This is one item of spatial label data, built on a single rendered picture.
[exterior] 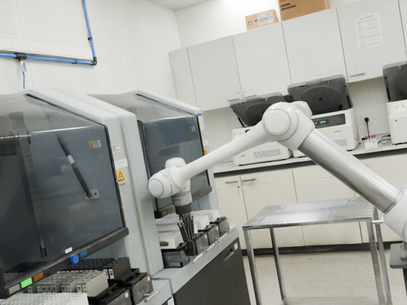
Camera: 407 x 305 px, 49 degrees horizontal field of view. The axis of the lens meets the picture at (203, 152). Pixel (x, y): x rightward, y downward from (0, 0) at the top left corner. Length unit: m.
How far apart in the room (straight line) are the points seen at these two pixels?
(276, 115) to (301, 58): 2.88
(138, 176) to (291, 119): 0.72
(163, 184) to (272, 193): 2.59
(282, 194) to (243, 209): 0.43
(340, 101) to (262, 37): 0.98
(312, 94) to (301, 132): 2.81
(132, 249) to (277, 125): 0.76
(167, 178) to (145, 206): 0.20
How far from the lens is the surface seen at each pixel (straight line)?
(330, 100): 4.52
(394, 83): 4.41
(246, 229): 2.22
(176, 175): 1.82
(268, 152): 4.25
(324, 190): 4.19
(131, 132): 1.94
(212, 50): 4.72
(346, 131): 4.11
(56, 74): 3.37
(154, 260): 2.00
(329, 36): 4.43
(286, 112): 1.59
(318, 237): 4.31
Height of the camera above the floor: 1.32
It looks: 3 degrees down
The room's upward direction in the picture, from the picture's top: 10 degrees counter-clockwise
